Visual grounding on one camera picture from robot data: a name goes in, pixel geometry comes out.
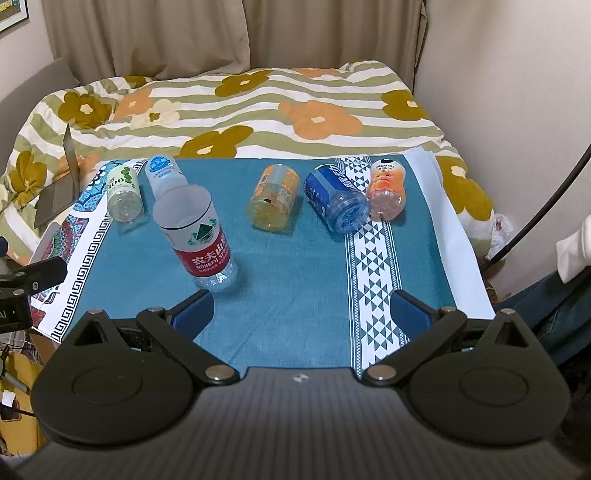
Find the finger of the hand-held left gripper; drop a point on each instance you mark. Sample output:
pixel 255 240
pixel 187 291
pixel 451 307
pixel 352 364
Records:
pixel 46 273

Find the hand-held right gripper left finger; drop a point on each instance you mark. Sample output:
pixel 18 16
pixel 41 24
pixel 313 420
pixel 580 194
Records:
pixel 191 316

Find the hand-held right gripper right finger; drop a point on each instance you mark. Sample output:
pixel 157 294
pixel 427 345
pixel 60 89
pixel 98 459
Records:
pixel 411 316

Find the red label clear plastic cup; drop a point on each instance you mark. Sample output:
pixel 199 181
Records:
pixel 203 258

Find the green label clear plastic cup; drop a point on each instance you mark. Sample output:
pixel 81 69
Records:
pixel 122 189

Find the orange cartoon label plastic cup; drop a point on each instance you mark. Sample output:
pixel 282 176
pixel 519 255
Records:
pixel 385 184

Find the light blue label plastic cup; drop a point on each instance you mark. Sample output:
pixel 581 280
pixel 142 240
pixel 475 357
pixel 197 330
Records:
pixel 161 173

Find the orange label yellow plastic cup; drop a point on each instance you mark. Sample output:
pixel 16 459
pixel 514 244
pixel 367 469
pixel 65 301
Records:
pixel 272 194

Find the dark blue label plastic cup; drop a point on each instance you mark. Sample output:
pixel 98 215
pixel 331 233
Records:
pixel 328 191

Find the grey laptop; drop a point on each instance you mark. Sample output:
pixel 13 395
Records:
pixel 55 198

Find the yellow cloth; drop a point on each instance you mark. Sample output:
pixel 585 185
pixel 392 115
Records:
pixel 23 392

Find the teal patterned tablecloth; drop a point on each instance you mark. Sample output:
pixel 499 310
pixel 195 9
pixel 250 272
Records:
pixel 286 267

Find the clear plastic bag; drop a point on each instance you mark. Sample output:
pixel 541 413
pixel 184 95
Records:
pixel 501 235

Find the blue jeans leg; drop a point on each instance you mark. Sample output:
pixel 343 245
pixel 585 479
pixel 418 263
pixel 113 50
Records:
pixel 549 314

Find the black curved pole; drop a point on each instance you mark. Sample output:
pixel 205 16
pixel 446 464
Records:
pixel 531 226

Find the white garment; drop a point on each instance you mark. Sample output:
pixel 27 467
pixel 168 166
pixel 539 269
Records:
pixel 575 249

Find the grey sofa backrest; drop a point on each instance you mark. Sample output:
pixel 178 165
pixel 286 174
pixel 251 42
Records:
pixel 27 92

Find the floral striped blanket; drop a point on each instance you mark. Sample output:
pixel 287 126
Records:
pixel 277 120

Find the beige curtain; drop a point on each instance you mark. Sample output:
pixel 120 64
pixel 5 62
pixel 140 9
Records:
pixel 184 32

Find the wall poster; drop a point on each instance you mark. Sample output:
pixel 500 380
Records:
pixel 9 14

